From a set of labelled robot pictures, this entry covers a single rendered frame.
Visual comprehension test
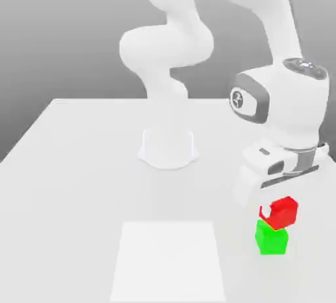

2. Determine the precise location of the small red cube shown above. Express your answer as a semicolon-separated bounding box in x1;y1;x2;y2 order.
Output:
259;195;299;231

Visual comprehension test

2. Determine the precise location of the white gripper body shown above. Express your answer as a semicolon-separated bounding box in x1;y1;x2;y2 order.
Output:
235;165;321;209

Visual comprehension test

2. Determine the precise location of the small green cube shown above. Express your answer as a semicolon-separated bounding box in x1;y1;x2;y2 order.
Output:
255;219;289;256

